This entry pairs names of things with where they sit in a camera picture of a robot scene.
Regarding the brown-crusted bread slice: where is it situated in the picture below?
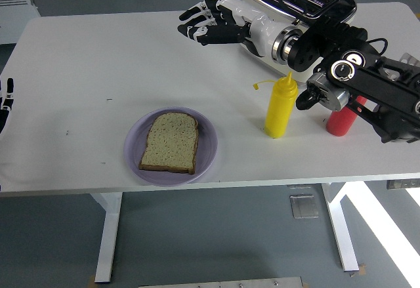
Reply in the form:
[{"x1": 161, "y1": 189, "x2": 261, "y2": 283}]
[{"x1": 138, "y1": 112, "x2": 200, "y2": 175}]

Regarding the metal floor outlet cover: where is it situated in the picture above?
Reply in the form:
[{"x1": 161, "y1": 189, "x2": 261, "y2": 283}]
[{"x1": 289, "y1": 193, "x2": 321, "y2": 219}]

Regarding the yellow squeeze bottle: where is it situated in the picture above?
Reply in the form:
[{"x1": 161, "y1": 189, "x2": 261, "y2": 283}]
[{"x1": 252, "y1": 71, "x2": 299, "y2": 139}]

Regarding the grey table control panel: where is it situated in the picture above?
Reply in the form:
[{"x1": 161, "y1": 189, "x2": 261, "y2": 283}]
[{"x1": 386, "y1": 178, "x2": 420, "y2": 190}]

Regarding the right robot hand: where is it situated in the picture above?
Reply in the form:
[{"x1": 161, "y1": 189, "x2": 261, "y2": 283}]
[{"x1": 177, "y1": 0, "x2": 280, "y2": 58}]

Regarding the purple round plate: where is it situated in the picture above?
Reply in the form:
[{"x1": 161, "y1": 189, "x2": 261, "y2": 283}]
[{"x1": 123, "y1": 106, "x2": 219, "y2": 187}]

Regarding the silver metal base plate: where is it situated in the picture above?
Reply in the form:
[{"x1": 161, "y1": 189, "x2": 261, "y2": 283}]
[{"x1": 137, "y1": 276, "x2": 305, "y2": 288}]

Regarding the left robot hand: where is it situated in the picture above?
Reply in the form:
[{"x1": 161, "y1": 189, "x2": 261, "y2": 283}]
[{"x1": 0, "y1": 77, "x2": 14, "y2": 134}]

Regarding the silver metal toast rack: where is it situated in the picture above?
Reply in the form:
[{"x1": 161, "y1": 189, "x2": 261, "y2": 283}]
[{"x1": 400, "y1": 52, "x2": 420, "y2": 66}]

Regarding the red squeeze bottle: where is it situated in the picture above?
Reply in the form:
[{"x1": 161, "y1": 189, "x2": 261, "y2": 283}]
[{"x1": 325, "y1": 96, "x2": 367, "y2": 137}]

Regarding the white table leg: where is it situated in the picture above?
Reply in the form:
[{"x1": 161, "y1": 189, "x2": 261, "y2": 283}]
[
  {"x1": 320, "y1": 182, "x2": 360, "y2": 272},
  {"x1": 90, "y1": 191, "x2": 124, "y2": 284}
]

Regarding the white slatted cart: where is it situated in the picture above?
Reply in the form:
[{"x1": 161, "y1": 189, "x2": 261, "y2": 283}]
[{"x1": 0, "y1": 0, "x2": 42, "y2": 45}]

